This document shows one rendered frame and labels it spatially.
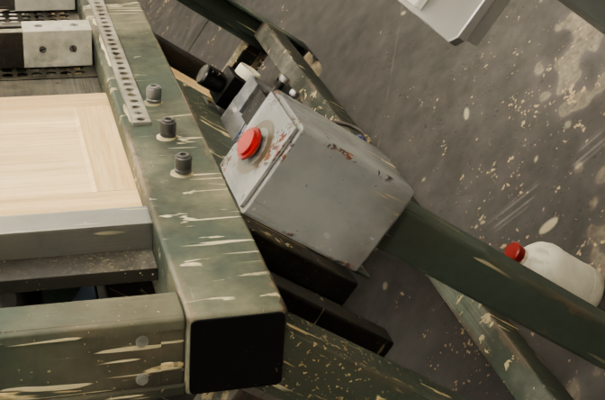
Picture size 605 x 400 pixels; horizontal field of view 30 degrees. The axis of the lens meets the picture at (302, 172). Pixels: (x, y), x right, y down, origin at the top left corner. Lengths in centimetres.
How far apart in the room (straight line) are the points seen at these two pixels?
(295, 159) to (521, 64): 146
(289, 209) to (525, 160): 126
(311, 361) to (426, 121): 151
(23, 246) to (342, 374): 44
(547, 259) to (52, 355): 102
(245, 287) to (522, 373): 71
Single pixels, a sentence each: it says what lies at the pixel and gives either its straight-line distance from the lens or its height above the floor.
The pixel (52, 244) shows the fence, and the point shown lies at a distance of 151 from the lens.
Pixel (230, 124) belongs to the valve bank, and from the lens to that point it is 186.
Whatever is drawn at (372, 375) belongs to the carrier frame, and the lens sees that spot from 142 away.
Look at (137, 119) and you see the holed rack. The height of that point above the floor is 89.
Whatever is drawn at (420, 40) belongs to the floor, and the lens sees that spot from 303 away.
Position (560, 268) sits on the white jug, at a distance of 205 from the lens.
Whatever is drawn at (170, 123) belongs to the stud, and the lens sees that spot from 172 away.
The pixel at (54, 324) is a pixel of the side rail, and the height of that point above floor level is 103.
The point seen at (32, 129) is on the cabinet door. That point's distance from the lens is 186.
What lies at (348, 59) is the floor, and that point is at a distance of 330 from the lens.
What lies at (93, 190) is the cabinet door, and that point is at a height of 94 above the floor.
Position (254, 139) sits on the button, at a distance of 126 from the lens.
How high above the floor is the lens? 146
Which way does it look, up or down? 27 degrees down
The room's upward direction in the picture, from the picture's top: 61 degrees counter-clockwise
